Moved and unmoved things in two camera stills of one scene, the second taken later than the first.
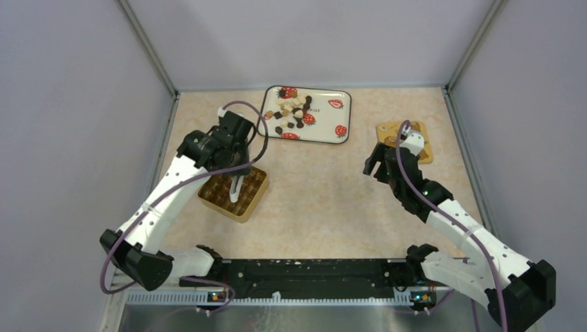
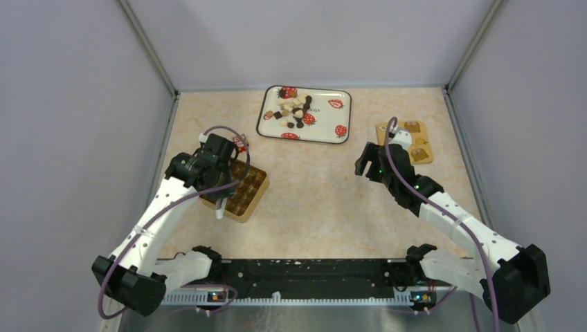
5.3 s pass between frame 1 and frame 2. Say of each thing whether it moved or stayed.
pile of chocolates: stayed
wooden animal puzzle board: stayed
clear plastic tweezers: moved
